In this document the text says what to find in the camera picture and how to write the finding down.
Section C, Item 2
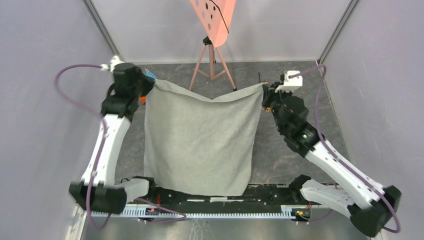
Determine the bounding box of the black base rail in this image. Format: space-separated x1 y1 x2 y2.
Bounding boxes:
122 183 319 223

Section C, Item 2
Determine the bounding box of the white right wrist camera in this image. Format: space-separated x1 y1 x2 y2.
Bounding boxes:
275 70 303 93

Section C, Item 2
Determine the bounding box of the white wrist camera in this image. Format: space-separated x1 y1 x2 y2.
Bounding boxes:
100 55 125 73
275 70 303 93

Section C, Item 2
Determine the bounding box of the pink tripod stand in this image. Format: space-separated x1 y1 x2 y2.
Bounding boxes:
188 36 238 92

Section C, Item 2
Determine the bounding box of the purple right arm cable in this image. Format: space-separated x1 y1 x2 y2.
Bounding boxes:
288 64 402 234

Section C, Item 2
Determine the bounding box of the pink perforated board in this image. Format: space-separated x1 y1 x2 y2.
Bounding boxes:
189 0 236 48

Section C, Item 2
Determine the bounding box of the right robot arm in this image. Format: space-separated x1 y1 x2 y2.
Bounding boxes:
261 82 402 238

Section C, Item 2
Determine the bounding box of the grey cloth napkin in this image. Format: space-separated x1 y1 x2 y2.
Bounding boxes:
143 80 263 197

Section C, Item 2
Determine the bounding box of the blue toy brick figure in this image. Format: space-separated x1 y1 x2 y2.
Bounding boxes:
139 68 158 105

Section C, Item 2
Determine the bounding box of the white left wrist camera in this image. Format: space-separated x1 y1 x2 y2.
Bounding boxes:
100 55 125 73

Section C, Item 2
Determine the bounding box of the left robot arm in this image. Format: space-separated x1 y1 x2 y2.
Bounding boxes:
68 62 155 215

